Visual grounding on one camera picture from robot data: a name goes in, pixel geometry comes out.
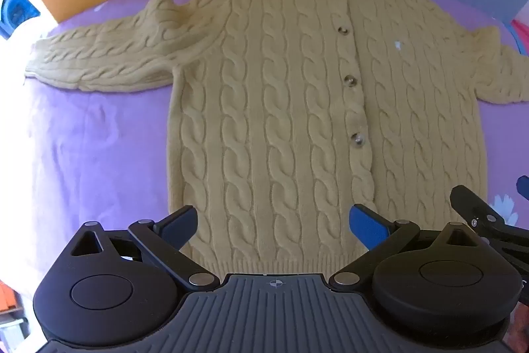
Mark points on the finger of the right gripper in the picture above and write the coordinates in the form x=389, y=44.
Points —
x=511, y=242

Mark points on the blue round object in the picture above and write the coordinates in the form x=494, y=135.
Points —
x=14, y=13

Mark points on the pink and blue pillow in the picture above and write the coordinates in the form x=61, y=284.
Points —
x=520, y=33

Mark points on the yellow cable-knit cardigan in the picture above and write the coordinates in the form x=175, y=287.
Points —
x=286, y=113

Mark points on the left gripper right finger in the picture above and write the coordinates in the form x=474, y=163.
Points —
x=381, y=237

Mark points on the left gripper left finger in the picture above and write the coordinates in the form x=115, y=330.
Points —
x=162, y=242

